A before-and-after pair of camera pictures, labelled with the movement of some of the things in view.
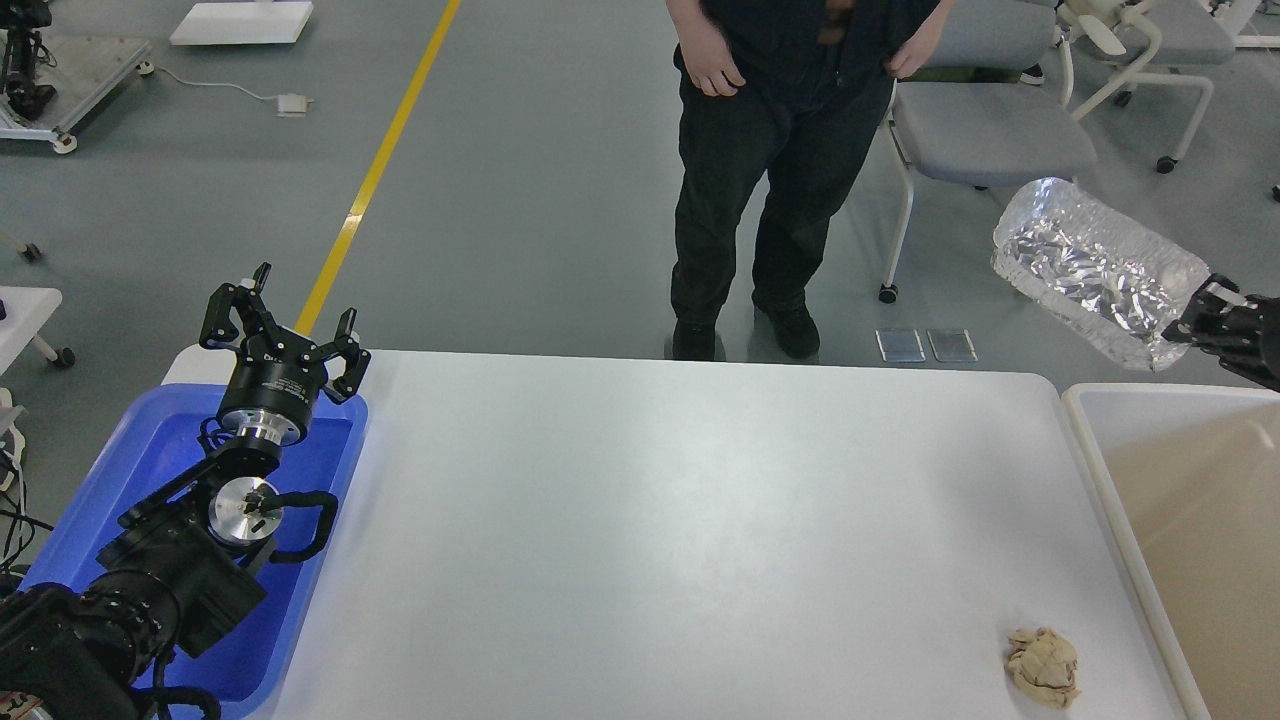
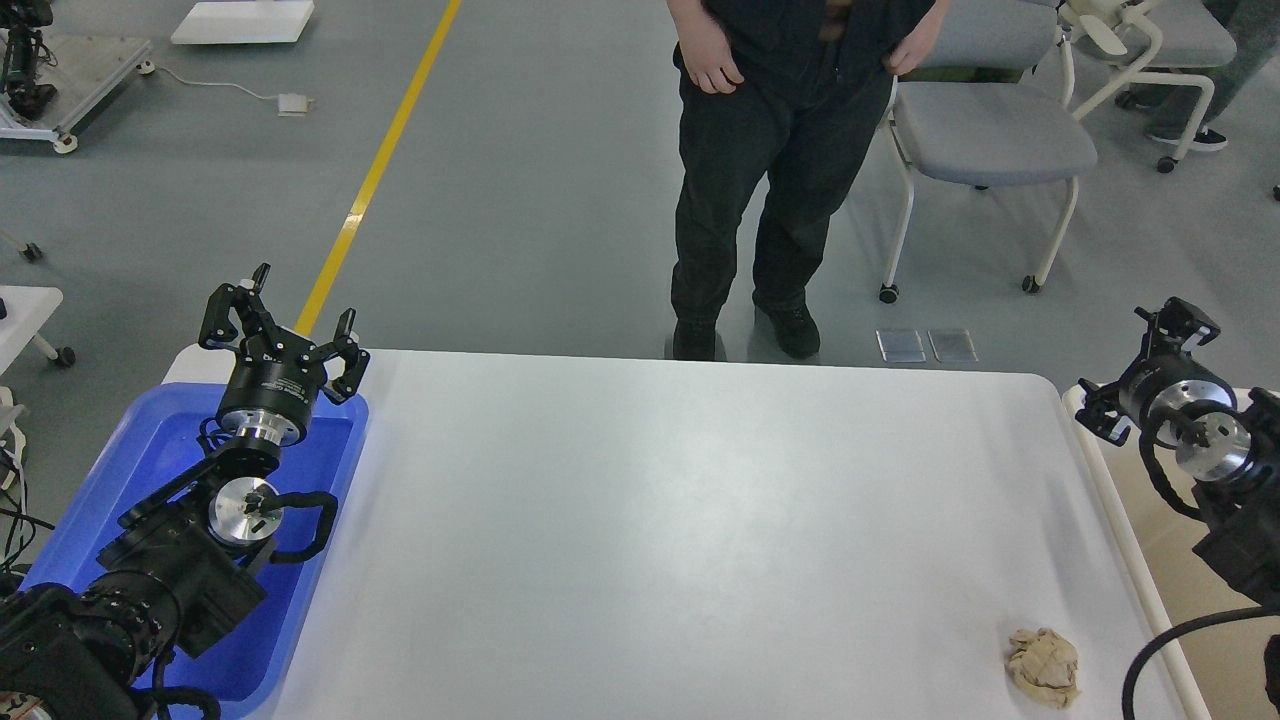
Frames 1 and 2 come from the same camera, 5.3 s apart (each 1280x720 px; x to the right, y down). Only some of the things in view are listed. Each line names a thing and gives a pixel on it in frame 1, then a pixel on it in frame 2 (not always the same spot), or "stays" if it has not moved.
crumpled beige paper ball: x=1044 y=665 stays
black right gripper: x=1246 y=339 -> x=1162 y=381
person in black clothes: x=785 y=100 stays
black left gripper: x=275 y=376 stays
